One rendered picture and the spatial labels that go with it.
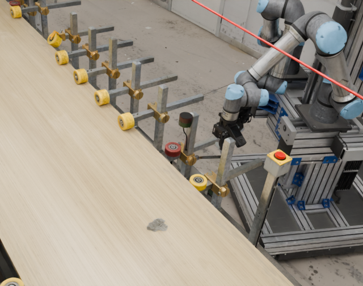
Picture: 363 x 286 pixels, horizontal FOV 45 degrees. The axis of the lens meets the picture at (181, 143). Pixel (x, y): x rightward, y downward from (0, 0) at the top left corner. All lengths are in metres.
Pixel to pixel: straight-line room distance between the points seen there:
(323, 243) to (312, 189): 0.35
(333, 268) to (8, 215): 2.05
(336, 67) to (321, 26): 0.21
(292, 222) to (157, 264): 1.44
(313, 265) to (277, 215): 0.39
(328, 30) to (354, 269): 1.75
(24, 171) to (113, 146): 0.42
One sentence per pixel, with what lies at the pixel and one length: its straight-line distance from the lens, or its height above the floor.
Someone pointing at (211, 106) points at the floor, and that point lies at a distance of 4.19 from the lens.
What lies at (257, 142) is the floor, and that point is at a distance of 3.86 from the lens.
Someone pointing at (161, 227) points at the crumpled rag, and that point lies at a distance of 1.77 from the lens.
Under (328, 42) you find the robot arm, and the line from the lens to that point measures 1.90.
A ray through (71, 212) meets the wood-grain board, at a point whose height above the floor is 0.90.
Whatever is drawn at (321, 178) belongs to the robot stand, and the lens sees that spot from 2.96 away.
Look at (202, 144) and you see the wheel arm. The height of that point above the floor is 0.86.
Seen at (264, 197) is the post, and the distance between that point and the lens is 1.84.
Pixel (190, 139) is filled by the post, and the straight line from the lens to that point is 2.11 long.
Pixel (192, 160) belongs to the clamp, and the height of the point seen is 0.86.
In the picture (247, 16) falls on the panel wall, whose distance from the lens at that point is 5.25.
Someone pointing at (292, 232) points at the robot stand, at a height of 0.23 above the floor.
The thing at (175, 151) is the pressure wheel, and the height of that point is 0.91.
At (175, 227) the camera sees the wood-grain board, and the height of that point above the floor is 0.90.
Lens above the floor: 2.24
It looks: 38 degrees down
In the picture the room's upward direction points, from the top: 8 degrees clockwise
